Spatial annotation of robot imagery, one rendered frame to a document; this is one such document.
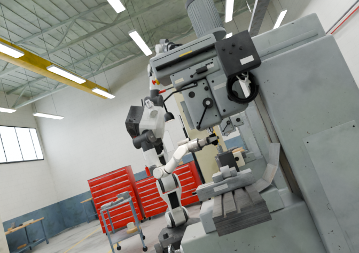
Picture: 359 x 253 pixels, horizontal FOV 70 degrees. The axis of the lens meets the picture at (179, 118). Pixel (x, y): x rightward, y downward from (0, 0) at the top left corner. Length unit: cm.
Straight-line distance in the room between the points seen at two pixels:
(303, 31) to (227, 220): 127
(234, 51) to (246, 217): 87
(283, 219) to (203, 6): 145
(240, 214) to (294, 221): 63
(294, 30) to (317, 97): 48
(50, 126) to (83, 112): 172
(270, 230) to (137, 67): 1066
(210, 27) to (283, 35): 47
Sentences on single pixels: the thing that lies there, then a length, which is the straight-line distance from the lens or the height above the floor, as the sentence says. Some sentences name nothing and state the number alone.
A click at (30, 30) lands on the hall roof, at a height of 620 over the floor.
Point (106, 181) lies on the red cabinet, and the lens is 702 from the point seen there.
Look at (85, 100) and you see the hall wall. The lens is 1247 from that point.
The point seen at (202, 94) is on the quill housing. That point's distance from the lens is 173.
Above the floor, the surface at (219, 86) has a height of 153.
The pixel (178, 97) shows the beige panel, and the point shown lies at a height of 197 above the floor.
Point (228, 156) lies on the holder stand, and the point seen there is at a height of 106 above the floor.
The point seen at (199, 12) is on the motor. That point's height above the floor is 207.
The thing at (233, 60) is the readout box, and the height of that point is 159.
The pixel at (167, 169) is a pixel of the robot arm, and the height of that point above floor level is 114.
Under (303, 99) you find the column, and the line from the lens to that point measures 166.
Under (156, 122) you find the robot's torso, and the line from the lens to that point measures 207.
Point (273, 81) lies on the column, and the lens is 164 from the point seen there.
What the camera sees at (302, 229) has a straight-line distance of 177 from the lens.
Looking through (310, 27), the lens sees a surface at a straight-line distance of 193.
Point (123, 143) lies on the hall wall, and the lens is 1156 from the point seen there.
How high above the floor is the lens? 119
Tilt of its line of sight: 8 degrees up
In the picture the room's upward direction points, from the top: 20 degrees counter-clockwise
